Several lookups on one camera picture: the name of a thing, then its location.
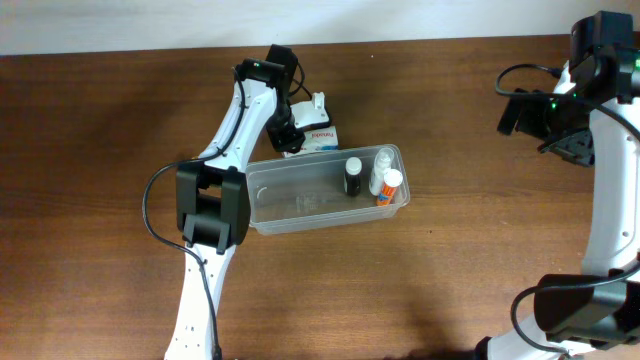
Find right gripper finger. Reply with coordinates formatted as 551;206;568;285
538;128;595;166
497;99;520;135

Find white Panadol box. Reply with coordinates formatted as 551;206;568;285
283;126;339;158

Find clear plastic container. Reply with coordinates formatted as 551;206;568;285
246;144;410;235

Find dark bottle white cap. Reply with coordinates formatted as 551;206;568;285
344;157;362;197

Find white spray bottle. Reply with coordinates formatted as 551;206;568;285
369;147;395;196

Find orange tube white cap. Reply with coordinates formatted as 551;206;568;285
376;169;404;206

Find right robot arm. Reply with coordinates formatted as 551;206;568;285
472;11;639;360

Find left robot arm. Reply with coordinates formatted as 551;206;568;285
165;45;305;359

